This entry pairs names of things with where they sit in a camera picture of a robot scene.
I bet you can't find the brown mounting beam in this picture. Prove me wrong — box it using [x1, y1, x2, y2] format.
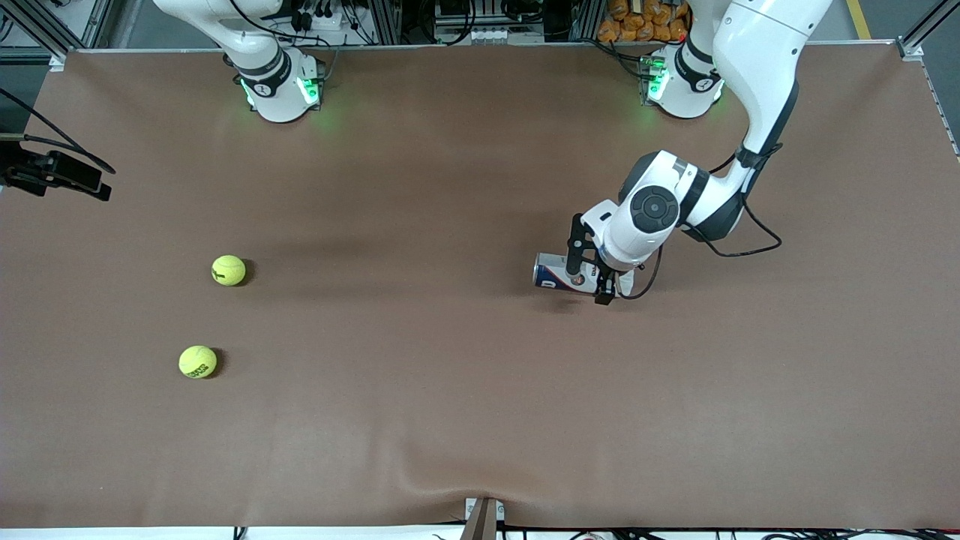
[460, 499, 498, 540]

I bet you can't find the white Wilson tennis ball can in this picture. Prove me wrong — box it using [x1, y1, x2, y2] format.
[532, 253, 635, 299]

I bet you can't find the white power strip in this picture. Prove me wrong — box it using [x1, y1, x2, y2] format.
[289, 7, 353, 32]

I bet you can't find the pile of orange packets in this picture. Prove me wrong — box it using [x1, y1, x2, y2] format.
[598, 0, 691, 44]

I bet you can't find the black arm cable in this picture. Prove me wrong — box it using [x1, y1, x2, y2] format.
[636, 150, 783, 301]
[0, 87, 118, 176]

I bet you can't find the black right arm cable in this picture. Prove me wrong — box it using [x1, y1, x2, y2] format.
[0, 87, 118, 176]

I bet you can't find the brown table mat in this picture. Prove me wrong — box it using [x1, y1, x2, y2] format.
[0, 41, 960, 530]

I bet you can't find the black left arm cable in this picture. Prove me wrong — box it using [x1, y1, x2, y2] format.
[636, 150, 783, 301]

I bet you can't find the yellow Roland Garros tennis ball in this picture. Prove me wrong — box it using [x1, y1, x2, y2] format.
[178, 345, 218, 380]

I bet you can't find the aluminium frame post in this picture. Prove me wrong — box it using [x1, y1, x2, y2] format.
[568, 0, 601, 42]
[373, 0, 404, 46]

